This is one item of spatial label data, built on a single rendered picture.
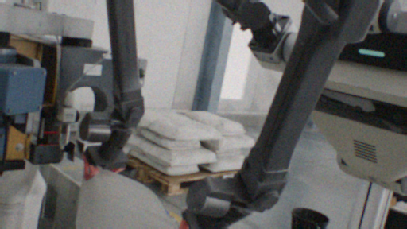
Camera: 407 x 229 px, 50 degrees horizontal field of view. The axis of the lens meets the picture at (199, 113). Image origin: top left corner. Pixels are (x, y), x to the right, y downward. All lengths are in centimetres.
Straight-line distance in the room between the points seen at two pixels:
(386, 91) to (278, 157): 38
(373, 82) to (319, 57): 46
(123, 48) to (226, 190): 41
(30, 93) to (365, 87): 72
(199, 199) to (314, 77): 30
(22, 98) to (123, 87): 24
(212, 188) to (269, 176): 10
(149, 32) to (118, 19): 548
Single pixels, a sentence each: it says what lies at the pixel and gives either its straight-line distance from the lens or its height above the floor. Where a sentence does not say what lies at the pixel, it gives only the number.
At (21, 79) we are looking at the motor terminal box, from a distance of 91.
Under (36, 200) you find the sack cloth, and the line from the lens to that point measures 163.
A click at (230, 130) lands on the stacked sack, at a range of 458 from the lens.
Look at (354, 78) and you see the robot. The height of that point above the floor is 140.
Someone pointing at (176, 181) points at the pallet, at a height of 13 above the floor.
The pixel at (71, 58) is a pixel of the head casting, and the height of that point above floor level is 131.
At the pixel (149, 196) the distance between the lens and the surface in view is 114.
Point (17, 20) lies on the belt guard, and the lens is 95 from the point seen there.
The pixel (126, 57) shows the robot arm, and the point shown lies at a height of 135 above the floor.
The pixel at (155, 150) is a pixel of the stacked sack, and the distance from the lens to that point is 410.
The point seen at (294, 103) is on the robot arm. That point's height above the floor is 135.
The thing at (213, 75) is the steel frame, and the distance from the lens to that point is 707.
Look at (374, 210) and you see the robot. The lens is 132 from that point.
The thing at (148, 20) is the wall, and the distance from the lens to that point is 642.
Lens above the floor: 142
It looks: 9 degrees down
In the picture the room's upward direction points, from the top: 11 degrees clockwise
